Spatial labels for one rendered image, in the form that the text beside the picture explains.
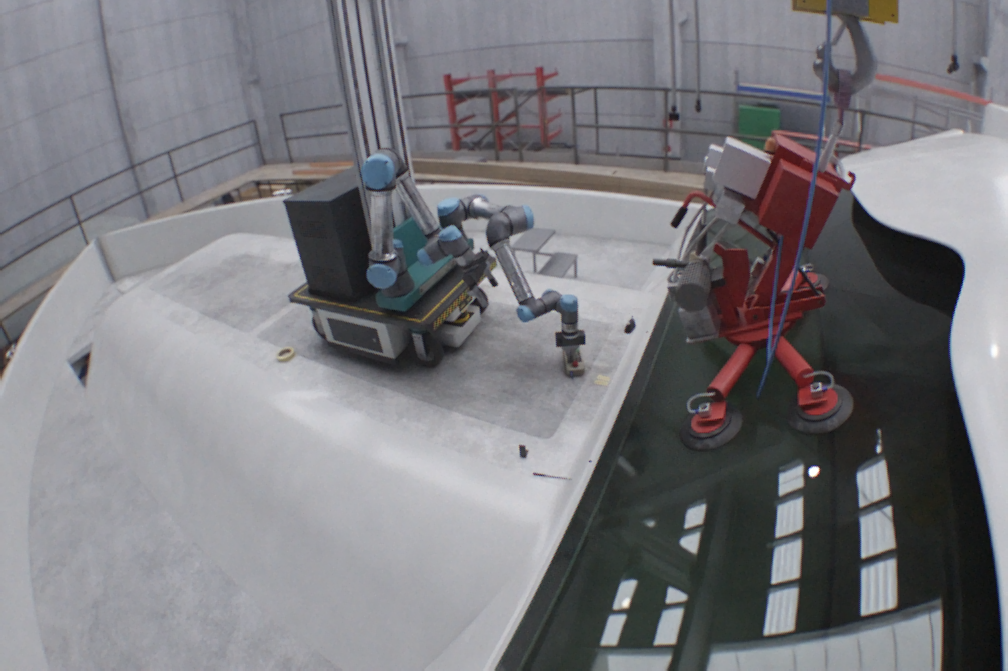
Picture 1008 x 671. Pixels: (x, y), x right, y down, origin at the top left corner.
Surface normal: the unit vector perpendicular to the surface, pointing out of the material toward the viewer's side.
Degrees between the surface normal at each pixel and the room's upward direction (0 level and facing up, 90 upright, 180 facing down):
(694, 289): 90
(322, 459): 23
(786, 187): 90
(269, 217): 90
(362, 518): 34
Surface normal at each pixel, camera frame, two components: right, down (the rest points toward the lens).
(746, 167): -0.46, 0.48
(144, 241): 0.17, 0.47
